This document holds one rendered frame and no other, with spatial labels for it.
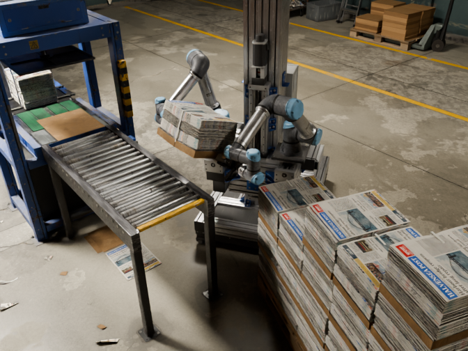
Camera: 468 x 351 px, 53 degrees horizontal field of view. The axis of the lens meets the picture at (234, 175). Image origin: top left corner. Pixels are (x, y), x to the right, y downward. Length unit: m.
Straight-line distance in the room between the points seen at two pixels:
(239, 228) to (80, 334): 1.27
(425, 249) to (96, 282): 2.41
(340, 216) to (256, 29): 1.43
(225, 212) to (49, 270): 1.36
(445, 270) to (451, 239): 0.18
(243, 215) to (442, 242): 2.07
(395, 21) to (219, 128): 6.21
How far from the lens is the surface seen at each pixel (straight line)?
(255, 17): 3.09
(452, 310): 1.64
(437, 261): 1.71
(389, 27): 8.65
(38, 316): 3.43
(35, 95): 4.32
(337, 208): 2.25
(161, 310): 3.23
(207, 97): 3.26
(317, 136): 3.00
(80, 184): 3.06
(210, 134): 2.65
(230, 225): 3.49
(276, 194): 2.74
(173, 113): 2.78
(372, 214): 2.25
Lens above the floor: 2.36
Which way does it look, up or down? 32 degrees down
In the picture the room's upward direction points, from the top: 1 degrees counter-clockwise
